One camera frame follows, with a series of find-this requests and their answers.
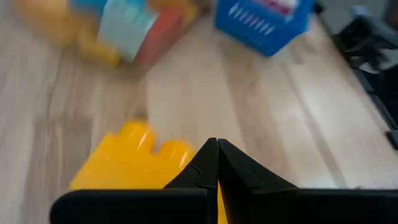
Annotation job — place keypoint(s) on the blue slotted plastic basket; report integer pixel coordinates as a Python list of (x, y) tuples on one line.
[(261, 31)]

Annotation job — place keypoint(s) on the small light blue block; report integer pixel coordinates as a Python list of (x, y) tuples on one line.
[(126, 29)]

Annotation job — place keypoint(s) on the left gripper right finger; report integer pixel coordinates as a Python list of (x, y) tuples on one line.
[(280, 202)]

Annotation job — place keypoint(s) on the red white card deck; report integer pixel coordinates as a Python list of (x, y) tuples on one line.
[(278, 4)]

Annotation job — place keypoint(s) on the red toy brick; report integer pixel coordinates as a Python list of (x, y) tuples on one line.
[(158, 39)]

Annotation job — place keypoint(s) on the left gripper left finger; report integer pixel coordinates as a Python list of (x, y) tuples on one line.
[(174, 202)]

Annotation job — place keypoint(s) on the yellow two-stud toy block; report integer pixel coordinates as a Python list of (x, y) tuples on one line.
[(130, 165)]

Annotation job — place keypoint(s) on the big yellow stud block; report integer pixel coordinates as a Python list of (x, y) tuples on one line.
[(62, 25)]

